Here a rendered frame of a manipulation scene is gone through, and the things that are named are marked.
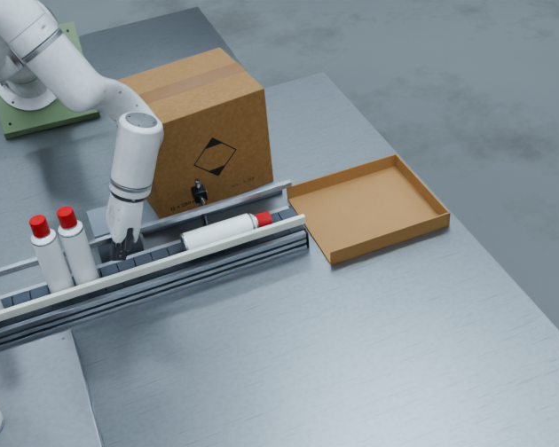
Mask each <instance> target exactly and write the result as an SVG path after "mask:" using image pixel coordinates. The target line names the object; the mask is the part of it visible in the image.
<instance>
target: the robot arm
mask: <svg viewBox="0 0 559 447"><path fill-rule="evenodd" d="M0 97H1V98H2V99H3V100H4V101H5V102H6V103H7V104H9V105H10V106H13V107H15V108H17V109H19V110H24V111H35V110H40V109H43V108H45V107H47V106H49V105H50V104H51V103H52V102H54V100H55V99H56V98H57V99H58V100H59V101H60V102H61V103H62V104H63V105H64V106H65V107H66V108H68V109H69V110H71V111H73V112H77V113H82V112H86V111H88V110H90V109H93V110H96V111H99V112H101V113H102V114H104V115H105V116H107V117H108V118H109V119H110V120H111V121H113V122H114V123H115V124H116V125H117V126H118V129H117V134H116V140H115V146H114V157H113V162H112V168H111V174H110V180H109V188H110V192H111V193H110V197H109V201H108V205H107V210H106V223H107V226H108V229H109V231H110V234H111V236H112V239H113V241H112V246H111V251H110V257H111V260H112V261H125V260H126V258H127V253H128V250H130V249H131V239H132V240H133V242H134V243H136V242H137V241H138V235H139V232H140V225H141V219H142V211H143V200H145V199H146V198H147V196H148V195H149V194H150V192H151V189H152V184H153V179H154V171H155V165H156V161H157V156H158V152H159V149H160V147H161V143H162V141H163V138H164V131H163V127H162V123H161V121H160V120H159V119H158V118H157V117H156V115H155V114H154V112H153V111H152V110H151V109H150V108H149V106H148V105H147V104H146V103H145V101H144V100H143V99H142V98H141V97H140V96H139V95H138V94H137V93H136V92H135V91H134V90H132V89H131V88H130V87H128V86H127V85H125V84H124V83H122V82H118V81H116V80H114V79H110V78H106V77H104V76H102V75H100V74H99V73H98V72H97V71H96V70H95V69H94V68H93V67H92V66H91V64H90V63H89V62H88V61H87V60H86V58H85V57H84V56H83V55H82V54H81V52H79V51H78V50H77V48H76V47H75V46H74V45H73V44H72V42H71V41H70V40H69V39H68V38H67V36H66V35H65V34H64V33H63V32H62V30H61V29H60V28H59V25H58V22H57V20H56V17H55V15H54V14H53V13H52V11H51V10H50V9H49V8H48V7H47V6H46V5H45V4H44V3H41V2H39V1H36V0H0Z"/></svg>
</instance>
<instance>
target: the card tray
mask: <svg viewBox="0 0 559 447"><path fill-rule="evenodd" d="M287 200H288V201H289V203H290V204H291V206H292V207H293V209H294V210H295V212H296V213H297V215H298V216H299V215H302V214H304V215H305V222H306V223H304V226H305V227H306V229H307V230H308V232H309V233H310V235H311V236H312V237H313V239H314V240H315V242H316V243H317V245H318V246H319V248H320V250H321V251H322V253H323V254H324V256H325V257H326V259H327V260H328V261H329V263H330V264H331V265H334V264H337V263H341V262H344V261H347V260H350V259H352V258H355V257H358V256H361V255H365V254H368V253H371V252H373V251H376V250H379V249H382V248H384V247H388V246H391V245H394V244H397V243H399V242H402V241H405V240H408V239H412V238H415V237H418V236H421V235H423V234H426V233H429V232H432V231H436V230H439V229H442V228H445V227H446V226H449V224H450V214H451V213H450V212H449V211H448V209H447V208H446V207H445V206H444V205H443V204H442V203H441V202H440V201H439V199H438V198H437V197H436V196H435V195H434V194H433V193H432V192H431V191H430V189H429V188H428V187H427V186H426V185H425V184H424V183H423V182H422V181H421V180H420V178H418V177H417V176H416V175H415V174H414V173H413V172H412V170H411V169H410V168H409V167H408V166H407V165H406V164H405V163H404V162H403V160H402V159H401V158H400V157H399V156H398V155H397V154H396V153H395V154H392V155H389V156H386V157H383V158H380V159H377V160H374V161H369V162H366V163H363V164H360V165H357V166H354V167H351V168H348V169H343V170H340V171H337V172H335V173H331V174H328V175H325V176H320V177H317V178H314V179H312V180H308V181H305V182H302V183H300V184H294V185H292V187H289V188H287Z"/></svg>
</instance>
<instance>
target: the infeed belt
mask: <svg viewBox="0 0 559 447"><path fill-rule="evenodd" d="M294 216H297V214H296V213H295V211H294V210H293V209H292V208H288V209H285V210H281V211H279V212H278V214H277V212H276V213H273V214H271V217H272V223H273V224H274V223H277V222H279V221H283V220H286V219H288V218H291V217H294ZM304 230H306V228H305V227H304V225H303V224H301V225H298V226H296V227H292V228H289V229H286V230H284V231H279V232H276V233H273V234H271V235H267V236H264V237H262V238H259V239H254V240H251V241H249V242H246V243H242V244H239V245H237V246H234V247H229V248H227V249H224V250H221V251H217V252H215V253H212V254H209V255H204V256H202V257H199V258H196V259H193V260H190V261H187V262H184V263H180V264H177V265H174V266H171V267H168V268H165V269H162V270H159V271H155V272H152V273H149V274H146V275H144V276H140V277H137V278H133V279H130V280H127V281H124V282H122V283H119V284H115V285H112V286H108V287H105V288H102V289H99V290H97V291H94V292H90V293H87V294H83V295H80V296H77V297H75V298H72V299H69V300H65V301H63V302H58V303H55V304H52V305H50V306H47V307H44V308H41V309H38V310H33V311H30V312H28V313H25V314H22V315H19V316H16V317H13V318H8V319H6V320H3V321H0V328H2V327H5V326H8V325H12V324H15V323H19V322H21V321H24V320H27V319H30V318H34V317H37V316H40V315H43V314H45V313H49V312H52V311H54V310H59V309H62V308H65V307H67V306H70V305H73V304H76V303H79V302H84V301H87V300H89V299H92V298H95V297H98V296H101V295H103V294H109V293H112V292H114V291H117V290H120V289H123V288H125V287H128V286H133V285H136V284H139V283H142V282H145V281H147V280H150V279H153V278H158V277H160V276H163V275H166V274H170V273H172V272H175V271H180V270H182V269H185V268H188V267H191V266H194V265H196V264H200V263H205V262H207V261H210V260H213V259H216V258H218V257H221V256H224V255H229V254H232V253H235V252H238V251H241V250H243V249H246V248H249V247H253V246H256V245H260V244H263V243H265V242H268V241H271V240H274V239H278V238H281V237H284V236H287V235H290V234H293V233H296V232H299V231H304ZM167 249H168V250H167ZM167 249H166V247H164V248H161V249H158V250H154V251H152V252H150V254H151V255H150V254H149V253H146V254H143V255H138V256H135V257H133V258H134V261H133V258H130V259H127V260H125V261H120V262H118V263H117V266H116V263H113V264H110V265H107V266H104V267H101V268H99V269H100V271H99V269H97V270H98V274H99V277H100V278H104V277H107V276H110V275H113V274H115V273H118V272H121V271H126V270H129V269H132V268H135V267H138V266H140V265H144V264H147V263H151V262H154V261H157V260H160V259H163V258H166V257H169V256H172V255H176V254H179V253H183V252H184V249H183V247H182V243H181V242H180V243H177V244H175V245H172V246H168V247H167ZM49 294H51V292H50V290H49V287H48V288H47V285H45V286H39V287H37V288H34V289H31V290H30V293H29V291H25V292H22V293H19V294H15V295H12V296H8V297H5V298H3V299H0V300H1V302H2V304H3V306H4V308H5V309H7V308H10V307H12V306H15V305H18V304H21V303H23V302H29V301H32V300H34V299H37V298H40V297H43V296H46V295H49Z"/></svg>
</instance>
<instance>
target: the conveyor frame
mask: <svg viewBox="0 0 559 447"><path fill-rule="evenodd" d="M180 242H181V240H180V239H179V240H175V241H172V242H170V243H167V244H164V245H161V246H158V247H153V248H150V249H147V250H144V251H141V252H138V253H135V254H133V255H127V258H126V260H127V259H130V258H133V257H135V256H138V255H143V254H146V253H149V254H150V252H152V251H154V250H158V249H161V248H164V247H166V249H167V247H168V246H172V245H175V244H177V243H180ZM308 247H310V246H309V233H308V232H307V230H304V231H299V232H296V233H293V234H290V235H287V236H284V237H281V238H278V239H274V240H271V241H268V242H265V243H263V244H260V245H256V246H253V247H249V248H246V249H243V250H241V251H238V252H235V253H232V254H229V255H224V256H221V257H218V258H216V259H213V260H210V261H207V262H205V263H200V264H196V265H194V266H191V267H188V268H185V269H182V270H180V271H175V272H172V273H170V274H166V275H163V276H160V277H158V278H153V279H150V280H147V281H145V282H142V283H139V284H136V285H133V286H128V287H125V288H123V289H120V290H117V291H114V292H112V293H109V294H103V295H101V296H98V297H95V298H92V299H89V300H87V301H84V302H79V303H76V304H73V305H70V306H67V307H65V308H62V309H59V310H54V311H52V312H49V313H45V314H43V315H40V316H37V317H34V318H30V319H27V320H24V321H21V322H19V323H15V324H12V325H8V326H5V327H2V328H0V349H5V348H8V347H11V346H13V345H16V344H19V343H22V342H24V341H29V340H32V339H34V338H38V337H41V336H44V335H46V334H49V333H54V332H57V331H59V330H62V329H65V328H68V327H70V326H73V325H78V324H81V323H83V322H86V321H89V320H92V319H94V318H99V317H102V316H105V315H107V314H110V313H113V312H116V311H118V310H124V309H127V308H129V307H132V306H135V305H138V304H140V303H143V302H148V301H151V300H153V299H156V298H159V297H162V296H164V295H167V294H172V293H175V292H177V291H180V290H183V289H186V288H188V287H191V286H196V285H199V284H201V283H204V282H208V281H210V280H213V279H216V278H221V277H223V276H226V275H229V274H232V273H234V272H237V271H242V270H245V269H247V268H250V267H253V266H256V265H258V264H261V263H266V262H269V261H271V260H274V259H277V258H280V257H282V256H285V255H290V254H293V253H296V252H299V251H302V250H304V249H307V248H308ZM167 250H168V249H167ZM150 255H151V254H150ZM133 261H134V258H133ZM118 262H120V261H110V262H107V263H102V264H99V265H96V267H97V269H99V268H101V267H104V266H107V265H110V264H113V263H116V266H117V263H118ZM99 271H100V269H99ZM45 285H47V283H46V281H45V282H43V283H40V284H36V285H33V286H29V287H26V288H22V289H20V290H17V291H14V292H11V293H8V294H3V295H0V299H3V298H5V297H8V296H12V295H15V294H19V293H22V292H25V291H29V293H30V290H31V289H34V288H37V287H39V286H45ZM47 288H48V285H47Z"/></svg>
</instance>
